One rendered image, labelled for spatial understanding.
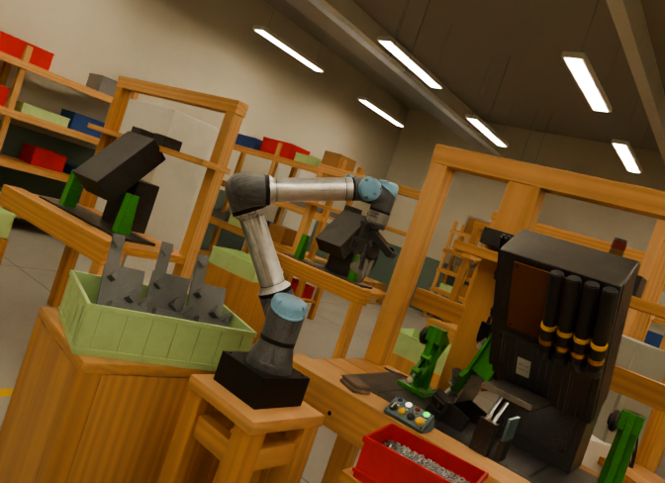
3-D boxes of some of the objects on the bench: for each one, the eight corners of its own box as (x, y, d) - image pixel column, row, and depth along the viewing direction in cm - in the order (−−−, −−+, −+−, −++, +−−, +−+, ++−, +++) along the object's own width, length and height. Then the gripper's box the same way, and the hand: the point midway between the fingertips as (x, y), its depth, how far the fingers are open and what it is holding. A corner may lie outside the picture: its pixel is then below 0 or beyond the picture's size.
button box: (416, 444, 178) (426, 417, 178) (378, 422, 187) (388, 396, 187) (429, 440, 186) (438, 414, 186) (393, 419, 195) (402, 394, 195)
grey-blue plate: (498, 462, 176) (513, 421, 176) (492, 459, 177) (506, 418, 177) (508, 457, 184) (522, 418, 183) (502, 454, 185) (516, 415, 185)
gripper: (370, 222, 202) (350, 277, 203) (357, 218, 195) (337, 275, 196) (390, 229, 197) (370, 285, 198) (377, 225, 190) (356, 283, 191)
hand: (361, 280), depth 195 cm, fingers closed
